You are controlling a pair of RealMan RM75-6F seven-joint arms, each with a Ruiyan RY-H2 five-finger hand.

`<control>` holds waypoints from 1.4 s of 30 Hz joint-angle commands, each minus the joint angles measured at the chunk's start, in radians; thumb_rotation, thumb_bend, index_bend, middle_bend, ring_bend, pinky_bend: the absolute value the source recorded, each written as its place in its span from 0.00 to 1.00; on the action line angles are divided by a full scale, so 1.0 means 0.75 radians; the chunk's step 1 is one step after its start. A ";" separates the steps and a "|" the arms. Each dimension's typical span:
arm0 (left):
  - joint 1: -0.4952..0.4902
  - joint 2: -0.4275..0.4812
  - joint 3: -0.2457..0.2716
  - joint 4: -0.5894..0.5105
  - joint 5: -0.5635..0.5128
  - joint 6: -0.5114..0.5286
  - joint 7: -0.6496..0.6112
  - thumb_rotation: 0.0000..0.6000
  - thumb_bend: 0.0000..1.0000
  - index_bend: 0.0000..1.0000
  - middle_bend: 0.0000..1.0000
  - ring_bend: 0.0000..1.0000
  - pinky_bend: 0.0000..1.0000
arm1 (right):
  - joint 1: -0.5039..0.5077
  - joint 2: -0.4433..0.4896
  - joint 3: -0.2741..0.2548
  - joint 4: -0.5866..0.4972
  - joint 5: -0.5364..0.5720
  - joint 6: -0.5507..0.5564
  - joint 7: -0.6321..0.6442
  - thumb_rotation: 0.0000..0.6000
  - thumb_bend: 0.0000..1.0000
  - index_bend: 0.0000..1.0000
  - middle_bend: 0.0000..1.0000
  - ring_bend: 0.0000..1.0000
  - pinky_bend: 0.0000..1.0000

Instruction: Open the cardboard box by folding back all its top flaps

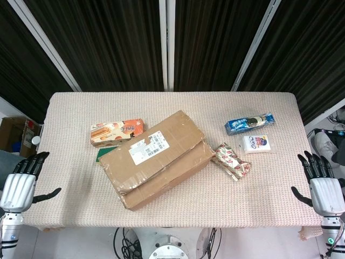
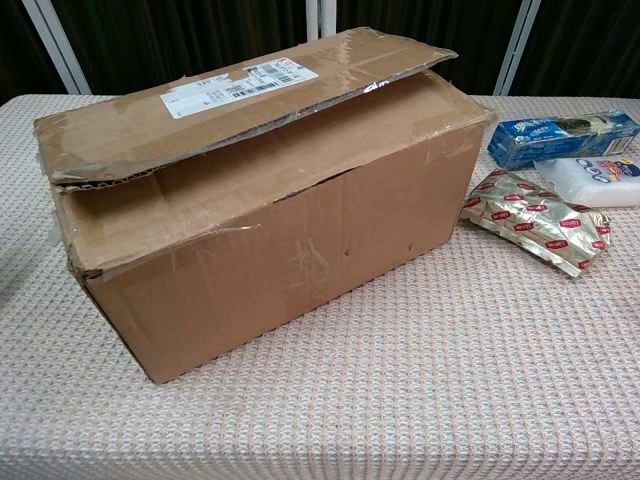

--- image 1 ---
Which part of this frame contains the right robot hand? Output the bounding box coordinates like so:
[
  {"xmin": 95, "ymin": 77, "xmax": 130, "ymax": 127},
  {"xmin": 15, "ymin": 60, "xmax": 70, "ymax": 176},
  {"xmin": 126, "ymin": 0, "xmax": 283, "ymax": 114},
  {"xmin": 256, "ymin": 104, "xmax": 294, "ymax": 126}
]
[{"xmin": 291, "ymin": 150, "xmax": 345, "ymax": 216}]

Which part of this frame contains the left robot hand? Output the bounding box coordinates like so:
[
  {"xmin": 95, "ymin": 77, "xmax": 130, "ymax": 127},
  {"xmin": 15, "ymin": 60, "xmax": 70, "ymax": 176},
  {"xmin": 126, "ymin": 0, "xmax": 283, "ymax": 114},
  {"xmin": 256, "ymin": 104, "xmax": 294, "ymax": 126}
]
[{"xmin": 0, "ymin": 151, "xmax": 62, "ymax": 214}]

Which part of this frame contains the brown cardboard shipping box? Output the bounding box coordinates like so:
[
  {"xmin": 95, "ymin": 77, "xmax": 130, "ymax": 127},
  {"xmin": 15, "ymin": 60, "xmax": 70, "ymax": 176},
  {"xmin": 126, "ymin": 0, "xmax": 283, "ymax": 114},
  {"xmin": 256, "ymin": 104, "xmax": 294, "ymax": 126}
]
[{"xmin": 97, "ymin": 110, "xmax": 216, "ymax": 211}]

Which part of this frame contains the grey white robot base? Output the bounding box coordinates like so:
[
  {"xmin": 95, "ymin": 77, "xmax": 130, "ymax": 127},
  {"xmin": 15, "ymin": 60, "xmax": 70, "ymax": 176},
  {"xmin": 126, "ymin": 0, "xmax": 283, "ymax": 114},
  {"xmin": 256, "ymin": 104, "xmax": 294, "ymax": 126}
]
[{"xmin": 132, "ymin": 228, "xmax": 219, "ymax": 259}]

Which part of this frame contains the open cardboard floor box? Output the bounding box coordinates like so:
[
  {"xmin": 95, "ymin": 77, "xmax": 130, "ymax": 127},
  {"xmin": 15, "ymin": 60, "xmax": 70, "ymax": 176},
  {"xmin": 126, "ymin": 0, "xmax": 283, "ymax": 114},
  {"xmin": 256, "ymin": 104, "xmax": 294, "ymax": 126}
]
[{"xmin": 0, "ymin": 116, "xmax": 43, "ymax": 159}]

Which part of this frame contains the orange biscuit box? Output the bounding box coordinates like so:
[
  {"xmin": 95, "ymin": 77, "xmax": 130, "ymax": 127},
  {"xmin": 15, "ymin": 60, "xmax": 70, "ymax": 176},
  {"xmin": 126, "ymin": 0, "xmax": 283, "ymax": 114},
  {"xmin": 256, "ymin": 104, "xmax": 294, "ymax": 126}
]
[{"xmin": 90, "ymin": 118, "xmax": 146, "ymax": 148}]

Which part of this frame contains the blue grey cloth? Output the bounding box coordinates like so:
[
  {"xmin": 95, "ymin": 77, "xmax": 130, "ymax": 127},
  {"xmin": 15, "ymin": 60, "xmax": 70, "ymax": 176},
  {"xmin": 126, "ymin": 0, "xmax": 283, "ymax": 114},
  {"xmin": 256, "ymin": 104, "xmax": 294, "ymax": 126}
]
[{"xmin": 0, "ymin": 149, "xmax": 25, "ymax": 173}]

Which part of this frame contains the grey white sneaker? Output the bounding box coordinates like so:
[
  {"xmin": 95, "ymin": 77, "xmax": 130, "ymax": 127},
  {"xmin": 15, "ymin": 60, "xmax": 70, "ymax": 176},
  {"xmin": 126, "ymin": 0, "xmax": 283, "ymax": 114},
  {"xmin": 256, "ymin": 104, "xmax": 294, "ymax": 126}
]
[{"xmin": 314, "ymin": 131, "xmax": 340, "ymax": 162}]

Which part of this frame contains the black floor device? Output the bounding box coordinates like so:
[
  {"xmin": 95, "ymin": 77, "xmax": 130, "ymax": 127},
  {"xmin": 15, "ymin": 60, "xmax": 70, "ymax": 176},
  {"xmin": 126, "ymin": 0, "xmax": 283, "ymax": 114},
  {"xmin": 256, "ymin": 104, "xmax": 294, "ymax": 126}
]
[{"xmin": 309, "ymin": 128, "xmax": 345, "ymax": 136}]

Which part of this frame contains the pink waffle tablecloth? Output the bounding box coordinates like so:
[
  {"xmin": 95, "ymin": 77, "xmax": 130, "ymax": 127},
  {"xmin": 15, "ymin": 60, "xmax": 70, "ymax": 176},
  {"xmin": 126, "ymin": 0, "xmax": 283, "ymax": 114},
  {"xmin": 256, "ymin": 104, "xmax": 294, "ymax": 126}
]
[{"xmin": 23, "ymin": 91, "xmax": 326, "ymax": 241}]

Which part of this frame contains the white tissue packet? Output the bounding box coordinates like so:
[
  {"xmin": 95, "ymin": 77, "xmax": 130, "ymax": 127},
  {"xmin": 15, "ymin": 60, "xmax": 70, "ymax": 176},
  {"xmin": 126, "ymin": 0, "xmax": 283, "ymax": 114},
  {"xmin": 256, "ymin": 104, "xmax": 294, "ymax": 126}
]
[{"xmin": 237, "ymin": 134, "xmax": 276, "ymax": 155}]

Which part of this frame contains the green flat packet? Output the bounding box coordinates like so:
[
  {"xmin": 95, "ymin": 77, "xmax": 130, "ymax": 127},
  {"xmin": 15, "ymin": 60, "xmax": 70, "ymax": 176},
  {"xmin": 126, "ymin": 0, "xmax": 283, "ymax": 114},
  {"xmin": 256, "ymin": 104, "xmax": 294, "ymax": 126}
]
[{"xmin": 94, "ymin": 147, "xmax": 108, "ymax": 164}]

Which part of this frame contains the gold red snack pack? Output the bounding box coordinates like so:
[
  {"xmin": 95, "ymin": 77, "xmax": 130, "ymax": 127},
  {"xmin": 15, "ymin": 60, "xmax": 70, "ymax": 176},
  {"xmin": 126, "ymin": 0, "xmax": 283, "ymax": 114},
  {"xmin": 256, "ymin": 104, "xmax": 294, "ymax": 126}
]
[{"xmin": 210, "ymin": 142, "xmax": 252, "ymax": 182}]

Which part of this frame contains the blue Oreo cookie pack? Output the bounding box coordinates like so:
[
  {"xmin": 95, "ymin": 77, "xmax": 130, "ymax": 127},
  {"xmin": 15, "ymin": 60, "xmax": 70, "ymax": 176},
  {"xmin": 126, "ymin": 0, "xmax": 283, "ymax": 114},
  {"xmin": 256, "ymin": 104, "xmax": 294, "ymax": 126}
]
[{"xmin": 225, "ymin": 112, "xmax": 277, "ymax": 135}]

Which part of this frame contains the black pleated curtain panel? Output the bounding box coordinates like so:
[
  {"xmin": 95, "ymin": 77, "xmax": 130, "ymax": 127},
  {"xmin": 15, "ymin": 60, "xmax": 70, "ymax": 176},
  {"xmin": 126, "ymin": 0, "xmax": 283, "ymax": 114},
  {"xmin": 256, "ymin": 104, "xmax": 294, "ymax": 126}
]
[
  {"xmin": 174, "ymin": 0, "xmax": 272, "ymax": 92},
  {"xmin": 24, "ymin": 0, "xmax": 165, "ymax": 92},
  {"xmin": 237, "ymin": 0, "xmax": 345, "ymax": 125},
  {"xmin": 0, "ymin": 0, "xmax": 74, "ymax": 124}
]

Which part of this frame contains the white cable bundle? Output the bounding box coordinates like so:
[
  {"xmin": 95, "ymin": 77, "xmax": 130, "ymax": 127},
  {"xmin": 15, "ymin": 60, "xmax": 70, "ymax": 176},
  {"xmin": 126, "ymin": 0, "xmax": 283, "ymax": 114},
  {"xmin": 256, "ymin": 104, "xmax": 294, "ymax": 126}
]
[{"xmin": 327, "ymin": 112, "xmax": 345, "ymax": 127}]

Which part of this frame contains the white partition frame post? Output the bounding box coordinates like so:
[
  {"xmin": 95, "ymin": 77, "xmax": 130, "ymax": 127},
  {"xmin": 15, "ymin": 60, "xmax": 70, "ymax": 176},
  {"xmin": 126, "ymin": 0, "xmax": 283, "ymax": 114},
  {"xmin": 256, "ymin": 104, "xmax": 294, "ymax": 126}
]
[
  {"xmin": 231, "ymin": 0, "xmax": 282, "ymax": 92},
  {"xmin": 304, "ymin": 98, "xmax": 345, "ymax": 127},
  {"xmin": 158, "ymin": 0, "xmax": 176, "ymax": 91},
  {"xmin": 8, "ymin": 0, "xmax": 82, "ymax": 92}
]

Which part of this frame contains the black floor cable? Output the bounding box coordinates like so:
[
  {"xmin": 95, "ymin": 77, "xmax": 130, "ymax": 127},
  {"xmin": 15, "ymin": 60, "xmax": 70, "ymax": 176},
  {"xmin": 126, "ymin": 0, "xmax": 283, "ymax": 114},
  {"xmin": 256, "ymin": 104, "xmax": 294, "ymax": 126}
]
[{"xmin": 206, "ymin": 228, "xmax": 223, "ymax": 257}]

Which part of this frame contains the black cable bundle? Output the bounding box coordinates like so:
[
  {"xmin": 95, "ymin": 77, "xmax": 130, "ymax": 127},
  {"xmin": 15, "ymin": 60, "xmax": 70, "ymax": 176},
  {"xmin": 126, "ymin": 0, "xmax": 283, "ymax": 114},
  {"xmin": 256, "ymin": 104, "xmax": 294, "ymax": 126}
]
[{"xmin": 113, "ymin": 228, "xmax": 143, "ymax": 259}]

